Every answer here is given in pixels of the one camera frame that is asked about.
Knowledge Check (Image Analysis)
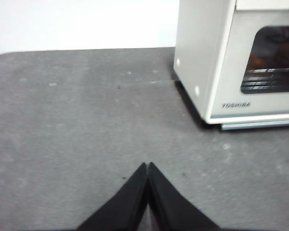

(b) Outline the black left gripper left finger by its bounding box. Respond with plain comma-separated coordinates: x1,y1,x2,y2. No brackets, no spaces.
77,163,148,231

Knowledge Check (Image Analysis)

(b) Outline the silver oven crumb tray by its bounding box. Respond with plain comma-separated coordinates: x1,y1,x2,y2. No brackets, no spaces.
220,120,289,132

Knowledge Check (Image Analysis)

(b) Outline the white Toshiba toaster oven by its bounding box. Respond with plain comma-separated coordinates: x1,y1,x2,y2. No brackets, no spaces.
172,0,289,132

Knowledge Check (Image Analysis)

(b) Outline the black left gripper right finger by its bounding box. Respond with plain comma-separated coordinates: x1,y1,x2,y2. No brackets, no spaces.
147,162,220,231

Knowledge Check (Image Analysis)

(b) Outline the glass oven door beige handle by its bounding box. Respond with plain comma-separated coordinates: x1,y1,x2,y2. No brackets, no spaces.
208,0,289,125

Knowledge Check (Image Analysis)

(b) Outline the metal wire oven rack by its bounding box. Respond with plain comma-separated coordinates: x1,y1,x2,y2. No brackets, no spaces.
242,68,289,91

